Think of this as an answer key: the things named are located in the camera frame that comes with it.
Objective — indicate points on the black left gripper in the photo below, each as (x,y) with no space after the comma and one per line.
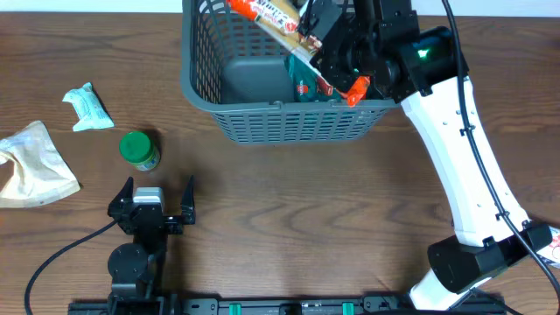
(120,208)

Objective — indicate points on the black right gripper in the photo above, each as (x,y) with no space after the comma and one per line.
(328,69)

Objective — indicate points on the green coffee sachet bag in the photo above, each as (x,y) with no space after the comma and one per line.
(307,85)

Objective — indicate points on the red spaghetti pasta packet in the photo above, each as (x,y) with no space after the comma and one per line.
(280,19)

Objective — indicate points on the blue Kleenex tissue pack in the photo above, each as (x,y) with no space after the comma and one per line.
(551,253)

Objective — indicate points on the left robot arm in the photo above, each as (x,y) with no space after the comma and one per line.
(137,267)

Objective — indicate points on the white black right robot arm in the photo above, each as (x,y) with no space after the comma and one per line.
(492,232)

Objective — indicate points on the green lid glass jar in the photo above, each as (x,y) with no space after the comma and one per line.
(137,149)

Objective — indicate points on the grey plastic slotted basket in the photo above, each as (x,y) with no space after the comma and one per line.
(235,71)

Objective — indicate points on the small white mint packet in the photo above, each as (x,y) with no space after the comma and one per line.
(88,108)

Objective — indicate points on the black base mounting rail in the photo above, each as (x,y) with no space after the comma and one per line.
(378,304)

